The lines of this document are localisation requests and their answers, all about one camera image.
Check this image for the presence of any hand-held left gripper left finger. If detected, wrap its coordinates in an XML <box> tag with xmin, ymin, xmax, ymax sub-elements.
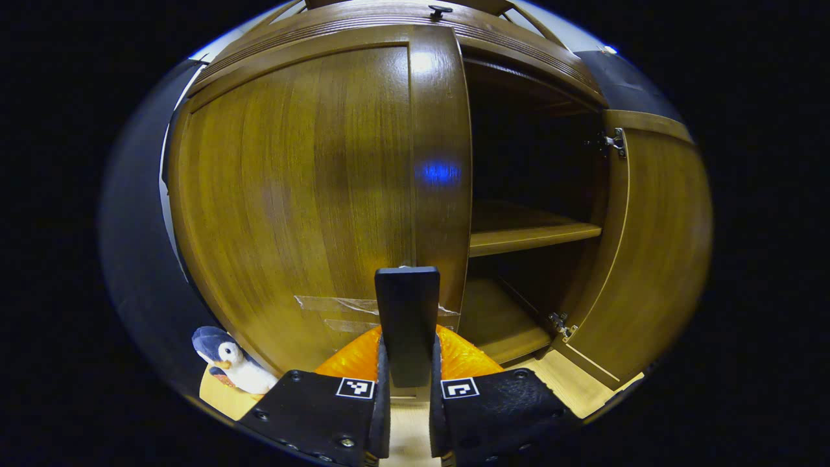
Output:
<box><xmin>239</xmin><ymin>324</ymin><xmax>392</xmax><ymax>467</ymax></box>

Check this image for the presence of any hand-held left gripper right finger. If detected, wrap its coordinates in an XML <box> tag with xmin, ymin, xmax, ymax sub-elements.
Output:
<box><xmin>429</xmin><ymin>324</ymin><xmax>581</xmax><ymax>467</ymax></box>

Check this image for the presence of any black door handle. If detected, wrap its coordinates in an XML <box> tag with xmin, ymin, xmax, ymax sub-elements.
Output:
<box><xmin>375</xmin><ymin>266</ymin><xmax>440</xmax><ymax>389</ymax></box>

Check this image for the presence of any wooden double-door shoe cabinet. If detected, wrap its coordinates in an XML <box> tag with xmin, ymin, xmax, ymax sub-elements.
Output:
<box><xmin>165</xmin><ymin>0</ymin><xmax>714</xmax><ymax>400</ymax></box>

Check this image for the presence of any wooden cabinet door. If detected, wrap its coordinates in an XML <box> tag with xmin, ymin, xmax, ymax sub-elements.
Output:
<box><xmin>551</xmin><ymin>109</ymin><xmax>714</xmax><ymax>390</ymax></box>
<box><xmin>167</xmin><ymin>25</ymin><xmax>473</xmax><ymax>400</ymax></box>

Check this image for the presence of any metal door hinge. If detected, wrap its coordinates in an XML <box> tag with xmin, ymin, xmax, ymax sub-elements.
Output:
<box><xmin>548</xmin><ymin>312</ymin><xmax>578</xmax><ymax>342</ymax></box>
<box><xmin>602</xmin><ymin>128</ymin><xmax>628</xmax><ymax>160</ymax></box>

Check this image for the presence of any clear adhesive tape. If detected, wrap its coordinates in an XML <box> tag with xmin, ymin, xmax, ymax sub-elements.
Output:
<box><xmin>295</xmin><ymin>295</ymin><xmax>461</xmax><ymax>335</ymax></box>

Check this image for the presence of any penguin plush toy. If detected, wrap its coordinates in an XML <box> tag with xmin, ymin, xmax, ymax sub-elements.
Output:
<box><xmin>191</xmin><ymin>326</ymin><xmax>279</xmax><ymax>395</ymax></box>

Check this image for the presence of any wooden inner shelf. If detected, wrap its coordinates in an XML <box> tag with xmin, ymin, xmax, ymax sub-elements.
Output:
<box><xmin>469</xmin><ymin>201</ymin><xmax>602</xmax><ymax>258</ymax></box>

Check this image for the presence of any wooden ribbed drawer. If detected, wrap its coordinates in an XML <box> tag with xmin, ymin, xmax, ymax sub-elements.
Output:
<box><xmin>188</xmin><ymin>0</ymin><xmax>607</xmax><ymax>108</ymax></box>

